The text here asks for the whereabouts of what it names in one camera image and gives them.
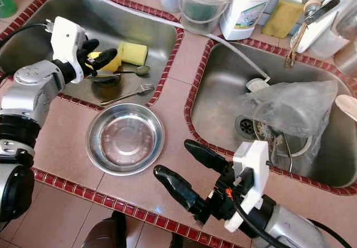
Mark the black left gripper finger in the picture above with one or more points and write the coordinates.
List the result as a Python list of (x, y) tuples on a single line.
[(106, 58)]

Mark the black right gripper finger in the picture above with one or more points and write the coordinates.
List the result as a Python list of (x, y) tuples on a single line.
[(178, 188), (207, 154)]

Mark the yellow plastic bowl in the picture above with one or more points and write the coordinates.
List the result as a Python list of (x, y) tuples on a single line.
[(115, 65)]

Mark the metal fork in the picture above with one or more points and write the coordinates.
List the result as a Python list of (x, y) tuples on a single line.
[(145, 89)]

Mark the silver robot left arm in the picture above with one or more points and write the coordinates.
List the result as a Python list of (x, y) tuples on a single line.
[(33, 91)]

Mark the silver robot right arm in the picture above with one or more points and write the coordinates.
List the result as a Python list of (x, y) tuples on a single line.
[(290, 231)]

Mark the bright yellow sponge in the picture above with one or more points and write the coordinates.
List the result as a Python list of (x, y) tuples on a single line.
[(134, 53)]

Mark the stainless steel sink basin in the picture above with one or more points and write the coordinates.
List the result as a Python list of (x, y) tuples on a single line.
[(217, 75), (145, 27)]

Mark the dirty round dish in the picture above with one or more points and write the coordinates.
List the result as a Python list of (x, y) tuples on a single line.
[(268, 139)]

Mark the stainless steel bowl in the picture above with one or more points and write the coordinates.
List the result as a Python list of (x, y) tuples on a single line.
[(125, 142)]

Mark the slim metal spoon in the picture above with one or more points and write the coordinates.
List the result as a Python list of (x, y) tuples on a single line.
[(287, 153)]

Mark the clear plastic tub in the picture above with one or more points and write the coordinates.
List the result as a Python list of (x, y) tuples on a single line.
[(189, 19)]

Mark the clear plastic bag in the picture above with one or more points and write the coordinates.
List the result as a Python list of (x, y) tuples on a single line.
[(290, 105)]

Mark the green scouring pad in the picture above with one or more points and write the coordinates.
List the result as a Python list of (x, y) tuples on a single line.
[(206, 8)]

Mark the brown wooden chopstick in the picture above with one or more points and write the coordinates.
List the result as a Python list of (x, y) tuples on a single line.
[(290, 55)]

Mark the beige wooden spoon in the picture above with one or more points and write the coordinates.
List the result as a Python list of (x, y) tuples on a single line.
[(348, 107)]

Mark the white detergent bottle yellow cap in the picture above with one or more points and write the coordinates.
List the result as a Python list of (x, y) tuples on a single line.
[(251, 8)]

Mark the mustard yellow sponge cloth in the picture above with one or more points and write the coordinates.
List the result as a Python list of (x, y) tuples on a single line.
[(283, 19)]

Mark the white utensil holder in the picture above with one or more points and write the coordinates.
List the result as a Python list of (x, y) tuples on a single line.
[(315, 33)]

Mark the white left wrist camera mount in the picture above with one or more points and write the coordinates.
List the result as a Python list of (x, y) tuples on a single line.
[(68, 44)]

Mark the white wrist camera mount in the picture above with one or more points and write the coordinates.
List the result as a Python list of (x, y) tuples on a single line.
[(254, 161), (68, 44)]

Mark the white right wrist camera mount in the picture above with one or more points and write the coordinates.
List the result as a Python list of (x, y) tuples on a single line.
[(254, 161)]

